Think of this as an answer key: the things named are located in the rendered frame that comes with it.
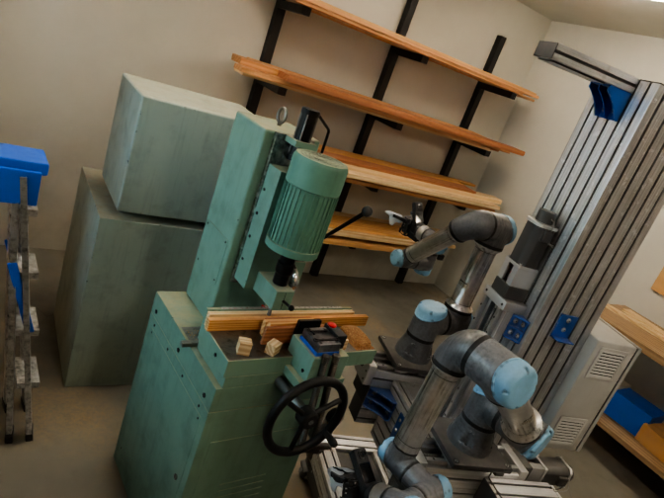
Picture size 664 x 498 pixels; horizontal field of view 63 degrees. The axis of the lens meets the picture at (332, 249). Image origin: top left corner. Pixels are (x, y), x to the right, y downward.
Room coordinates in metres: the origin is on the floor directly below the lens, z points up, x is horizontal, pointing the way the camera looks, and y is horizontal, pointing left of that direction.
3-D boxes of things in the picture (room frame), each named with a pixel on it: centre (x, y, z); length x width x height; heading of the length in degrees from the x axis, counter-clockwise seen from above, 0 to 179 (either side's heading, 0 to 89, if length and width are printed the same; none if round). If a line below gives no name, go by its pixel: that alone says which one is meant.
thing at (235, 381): (1.58, 0.08, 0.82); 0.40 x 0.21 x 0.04; 131
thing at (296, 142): (1.73, 0.21, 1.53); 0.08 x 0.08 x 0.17; 41
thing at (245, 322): (1.70, 0.03, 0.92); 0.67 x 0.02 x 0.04; 131
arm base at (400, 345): (2.00, -0.45, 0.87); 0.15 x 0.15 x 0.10
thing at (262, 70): (4.29, -0.09, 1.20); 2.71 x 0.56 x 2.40; 126
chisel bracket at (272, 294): (1.64, 0.13, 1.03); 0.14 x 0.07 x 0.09; 41
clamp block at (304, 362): (1.54, -0.07, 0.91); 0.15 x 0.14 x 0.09; 131
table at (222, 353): (1.60, -0.02, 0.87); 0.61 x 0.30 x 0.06; 131
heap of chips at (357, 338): (1.78, -0.19, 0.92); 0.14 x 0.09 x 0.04; 41
